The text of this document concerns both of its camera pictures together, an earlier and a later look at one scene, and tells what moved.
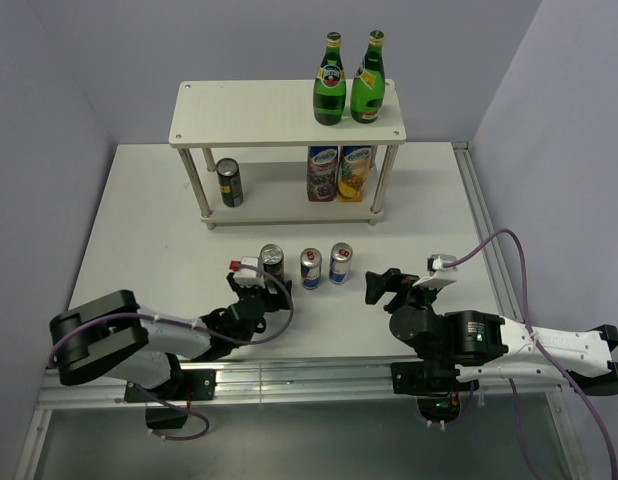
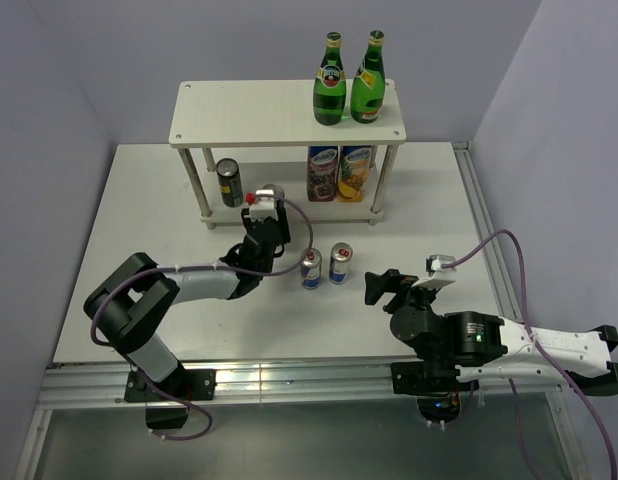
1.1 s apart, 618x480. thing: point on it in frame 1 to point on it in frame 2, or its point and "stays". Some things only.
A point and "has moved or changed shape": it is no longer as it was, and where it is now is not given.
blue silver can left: x=310 y=265 stays
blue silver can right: x=339 y=263 stays
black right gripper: x=392 y=280 stays
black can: x=272 y=257 has moved or changed shape
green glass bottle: x=330 y=85 stays
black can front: x=229 y=176 stays
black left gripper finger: x=234 y=284 to x=246 y=221
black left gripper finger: x=284 y=299 to x=282 y=222
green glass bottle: x=369 y=85 stays
